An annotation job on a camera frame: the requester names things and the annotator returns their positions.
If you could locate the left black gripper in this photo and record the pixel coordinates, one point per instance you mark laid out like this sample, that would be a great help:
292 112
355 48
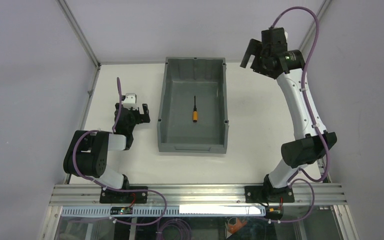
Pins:
131 111

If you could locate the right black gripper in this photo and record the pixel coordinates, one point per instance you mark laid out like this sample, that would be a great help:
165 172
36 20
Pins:
256 57

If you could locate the orange black handled screwdriver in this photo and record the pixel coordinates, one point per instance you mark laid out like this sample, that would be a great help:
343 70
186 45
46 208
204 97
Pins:
195 112

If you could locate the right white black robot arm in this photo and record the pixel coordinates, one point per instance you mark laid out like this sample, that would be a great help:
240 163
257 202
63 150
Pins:
312 139

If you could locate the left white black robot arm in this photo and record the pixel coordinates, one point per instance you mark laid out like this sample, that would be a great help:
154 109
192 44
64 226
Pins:
87 154

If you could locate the grey plastic storage bin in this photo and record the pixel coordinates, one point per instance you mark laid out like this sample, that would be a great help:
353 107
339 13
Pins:
184 78

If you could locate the orange object under table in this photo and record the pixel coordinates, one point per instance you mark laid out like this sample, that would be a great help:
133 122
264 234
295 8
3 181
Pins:
234 224

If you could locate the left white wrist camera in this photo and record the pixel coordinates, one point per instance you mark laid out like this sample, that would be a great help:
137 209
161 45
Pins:
129 101

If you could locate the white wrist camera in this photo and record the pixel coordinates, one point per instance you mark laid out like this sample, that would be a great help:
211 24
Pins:
286 35
129 101

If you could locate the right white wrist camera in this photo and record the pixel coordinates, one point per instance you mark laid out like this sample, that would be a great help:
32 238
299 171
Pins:
286 35

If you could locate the right aluminium frame post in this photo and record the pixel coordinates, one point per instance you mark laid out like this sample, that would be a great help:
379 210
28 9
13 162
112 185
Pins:
306 43

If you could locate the aluminium frame post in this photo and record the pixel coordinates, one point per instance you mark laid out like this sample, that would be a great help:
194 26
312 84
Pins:
66 10
306 43

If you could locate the back aluminium frame rail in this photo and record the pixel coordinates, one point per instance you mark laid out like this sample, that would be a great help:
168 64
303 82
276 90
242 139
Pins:
134 62

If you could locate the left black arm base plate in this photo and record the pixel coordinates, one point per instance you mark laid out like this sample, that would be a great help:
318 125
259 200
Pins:
138 196

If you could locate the front aluminium mounting rail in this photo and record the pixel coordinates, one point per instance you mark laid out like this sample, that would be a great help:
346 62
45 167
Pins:
321 194

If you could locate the white slotted cable duct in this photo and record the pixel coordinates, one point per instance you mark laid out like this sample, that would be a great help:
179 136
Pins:
169 211

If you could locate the left aluminium frame post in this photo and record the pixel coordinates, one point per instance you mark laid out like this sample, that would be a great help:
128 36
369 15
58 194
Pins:
66 10

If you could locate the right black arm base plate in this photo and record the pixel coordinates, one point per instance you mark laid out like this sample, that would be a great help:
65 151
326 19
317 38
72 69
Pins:
265 194

